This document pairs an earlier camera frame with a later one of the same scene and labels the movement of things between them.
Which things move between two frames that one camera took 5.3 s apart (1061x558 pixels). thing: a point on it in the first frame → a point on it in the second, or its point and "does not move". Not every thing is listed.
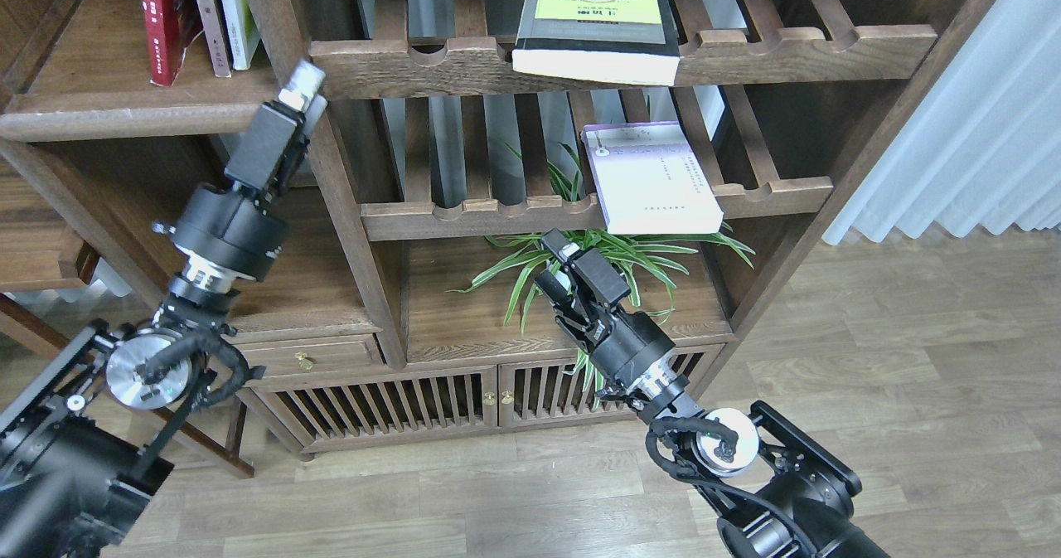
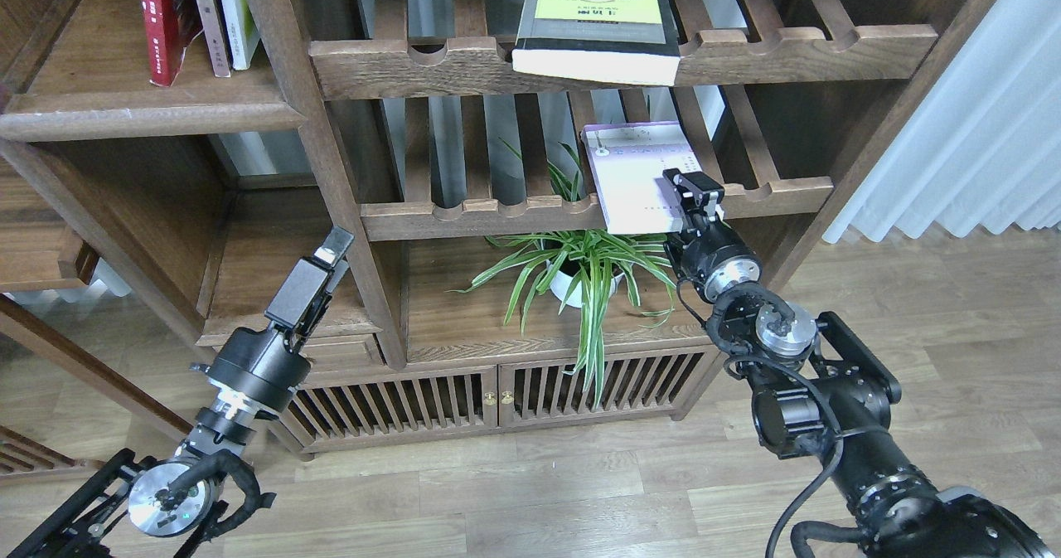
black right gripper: [627, 347] → [705, 252]
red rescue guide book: [171, 14] does not move
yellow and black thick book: [598, 22] does not move
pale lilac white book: [649, 180] does not move
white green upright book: [239, 28] does not move
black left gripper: [237, 228] → [259, 368]
